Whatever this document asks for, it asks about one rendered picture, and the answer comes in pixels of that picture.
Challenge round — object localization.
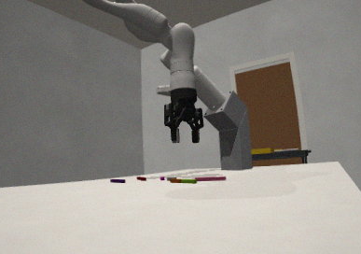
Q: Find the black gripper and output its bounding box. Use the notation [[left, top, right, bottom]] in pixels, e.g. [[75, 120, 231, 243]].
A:
[[164, 88, 203, 143]]

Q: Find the pink rod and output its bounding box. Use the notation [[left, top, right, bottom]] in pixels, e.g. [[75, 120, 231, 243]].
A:
[[195, 176, 226, 181]]

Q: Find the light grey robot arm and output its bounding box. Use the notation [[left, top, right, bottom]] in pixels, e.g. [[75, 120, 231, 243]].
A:
[[82, 0, 226, 111]]

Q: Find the lime green rod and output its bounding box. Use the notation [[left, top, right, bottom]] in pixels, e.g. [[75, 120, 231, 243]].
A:
[[181, 179, 197, 184]]

